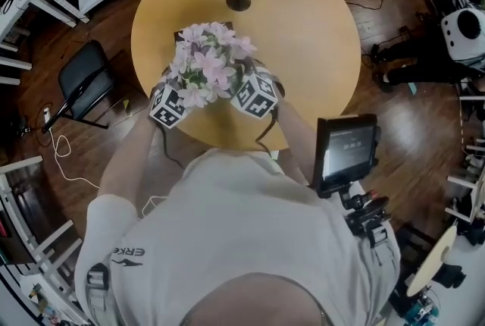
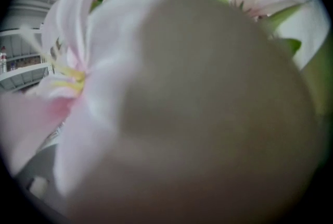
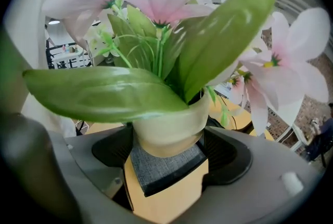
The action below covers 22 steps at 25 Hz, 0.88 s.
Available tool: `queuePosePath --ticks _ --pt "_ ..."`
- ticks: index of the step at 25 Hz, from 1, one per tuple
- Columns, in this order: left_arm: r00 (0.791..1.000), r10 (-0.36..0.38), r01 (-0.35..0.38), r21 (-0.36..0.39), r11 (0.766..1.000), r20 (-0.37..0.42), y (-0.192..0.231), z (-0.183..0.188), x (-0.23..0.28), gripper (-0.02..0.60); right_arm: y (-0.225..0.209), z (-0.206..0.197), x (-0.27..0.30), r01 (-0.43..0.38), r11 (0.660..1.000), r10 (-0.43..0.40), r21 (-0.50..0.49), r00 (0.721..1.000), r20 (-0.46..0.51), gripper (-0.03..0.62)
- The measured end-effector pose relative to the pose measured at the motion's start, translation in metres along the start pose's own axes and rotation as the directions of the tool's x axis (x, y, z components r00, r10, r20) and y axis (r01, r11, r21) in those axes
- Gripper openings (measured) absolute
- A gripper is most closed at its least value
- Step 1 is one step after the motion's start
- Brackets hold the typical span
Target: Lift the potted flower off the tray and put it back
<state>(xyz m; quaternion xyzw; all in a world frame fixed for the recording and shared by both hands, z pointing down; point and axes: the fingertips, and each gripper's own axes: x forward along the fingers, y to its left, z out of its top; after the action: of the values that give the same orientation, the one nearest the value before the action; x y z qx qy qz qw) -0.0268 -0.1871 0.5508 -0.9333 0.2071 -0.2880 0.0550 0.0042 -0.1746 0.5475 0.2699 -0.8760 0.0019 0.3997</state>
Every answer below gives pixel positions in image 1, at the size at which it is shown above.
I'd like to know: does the white round device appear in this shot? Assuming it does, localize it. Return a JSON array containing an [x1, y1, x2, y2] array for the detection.
[[440, 8, 485, 62]]

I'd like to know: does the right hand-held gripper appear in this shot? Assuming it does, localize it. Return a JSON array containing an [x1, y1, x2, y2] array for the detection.
[[230, 58, 282, 121]]

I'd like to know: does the pink potted flower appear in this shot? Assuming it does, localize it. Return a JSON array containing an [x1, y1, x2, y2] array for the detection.
[[167, 21, 258, 108]]

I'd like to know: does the black monitor on mount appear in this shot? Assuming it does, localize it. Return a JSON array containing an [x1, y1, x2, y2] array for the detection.
[[309, 113, 380, 199]]

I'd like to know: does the person's left forearm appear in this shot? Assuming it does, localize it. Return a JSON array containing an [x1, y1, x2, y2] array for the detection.
[[99, 112, 160, 200]]

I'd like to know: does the black chair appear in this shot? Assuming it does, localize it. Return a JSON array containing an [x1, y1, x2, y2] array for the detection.
[[41, 39, 115, 134]]

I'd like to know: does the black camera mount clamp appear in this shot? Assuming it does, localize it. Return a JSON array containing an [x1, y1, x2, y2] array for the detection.
[[339, 182, 391, 248]]

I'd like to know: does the person's white shirt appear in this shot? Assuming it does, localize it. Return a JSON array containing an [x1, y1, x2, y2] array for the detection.
[[74, 148, 402, 326]]

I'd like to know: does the white cable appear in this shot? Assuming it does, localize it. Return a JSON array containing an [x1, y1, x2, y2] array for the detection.
[[43, 107, 167, 219]]

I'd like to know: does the person's right forearm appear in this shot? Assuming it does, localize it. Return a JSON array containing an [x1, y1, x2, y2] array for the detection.
[[275, 99, 323, 187]]

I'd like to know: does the small round wooden table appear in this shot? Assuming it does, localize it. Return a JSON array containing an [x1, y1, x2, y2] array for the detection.
[[407, 227, 458, 297]]

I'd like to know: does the white shelf unit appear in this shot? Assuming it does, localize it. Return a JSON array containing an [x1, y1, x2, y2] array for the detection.
[[0, 155, 92, 326]]

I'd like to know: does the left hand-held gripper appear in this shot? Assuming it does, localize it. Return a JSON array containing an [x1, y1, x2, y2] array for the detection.
[[149, 68, 190, 129]]

